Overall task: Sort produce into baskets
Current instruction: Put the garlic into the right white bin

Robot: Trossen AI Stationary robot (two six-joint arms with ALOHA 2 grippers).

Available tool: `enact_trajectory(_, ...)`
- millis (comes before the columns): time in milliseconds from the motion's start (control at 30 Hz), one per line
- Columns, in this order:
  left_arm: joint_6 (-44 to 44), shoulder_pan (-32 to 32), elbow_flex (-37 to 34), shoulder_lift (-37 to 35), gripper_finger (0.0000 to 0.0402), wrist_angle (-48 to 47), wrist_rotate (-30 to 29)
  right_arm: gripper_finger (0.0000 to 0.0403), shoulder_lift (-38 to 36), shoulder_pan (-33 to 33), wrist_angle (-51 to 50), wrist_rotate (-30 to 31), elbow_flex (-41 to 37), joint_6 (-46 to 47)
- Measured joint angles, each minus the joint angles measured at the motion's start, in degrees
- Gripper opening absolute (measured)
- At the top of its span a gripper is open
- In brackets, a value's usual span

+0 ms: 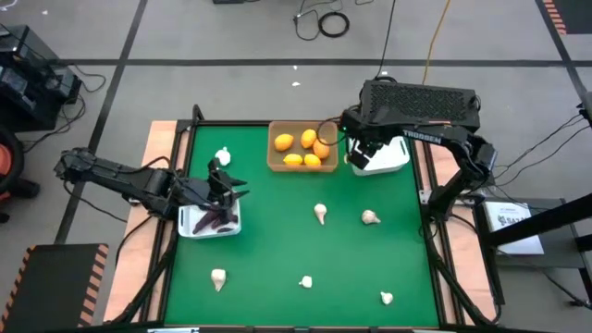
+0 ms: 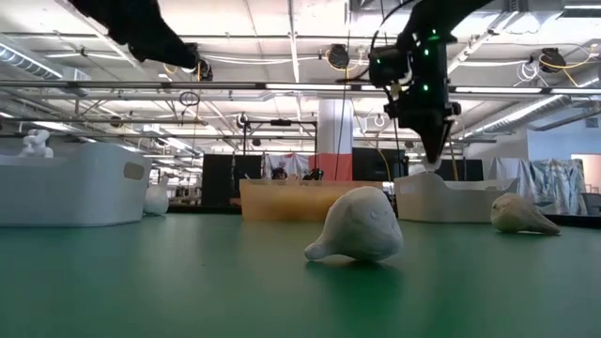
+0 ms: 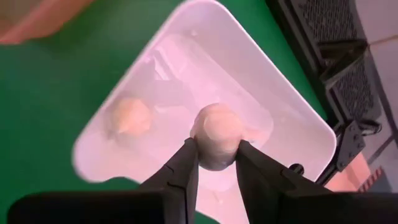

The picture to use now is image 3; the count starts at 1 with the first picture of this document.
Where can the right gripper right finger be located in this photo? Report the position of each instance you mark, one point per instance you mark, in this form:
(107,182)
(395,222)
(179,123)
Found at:
(258,180)

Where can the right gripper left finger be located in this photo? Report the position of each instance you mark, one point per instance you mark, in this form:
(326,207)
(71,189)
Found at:
(183,174)

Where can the white garlic bulb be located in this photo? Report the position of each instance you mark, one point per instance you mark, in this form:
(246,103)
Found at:
(132,118)
(217,133)

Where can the light wooden side board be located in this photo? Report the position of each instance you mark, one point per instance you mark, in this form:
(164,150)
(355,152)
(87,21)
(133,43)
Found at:
(353,175)

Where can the black hazard-striped floor mat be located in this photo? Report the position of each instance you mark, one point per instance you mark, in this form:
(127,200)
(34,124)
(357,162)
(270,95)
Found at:
(371,180)

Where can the white plastic basket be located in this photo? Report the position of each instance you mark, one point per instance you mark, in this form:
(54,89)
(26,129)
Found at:
(217,62)

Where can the black perforated computer case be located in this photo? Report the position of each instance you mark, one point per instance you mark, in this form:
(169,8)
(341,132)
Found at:
(326,28)

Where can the tan translucent plastic basket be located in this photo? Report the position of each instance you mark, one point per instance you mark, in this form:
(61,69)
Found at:
(37,21)

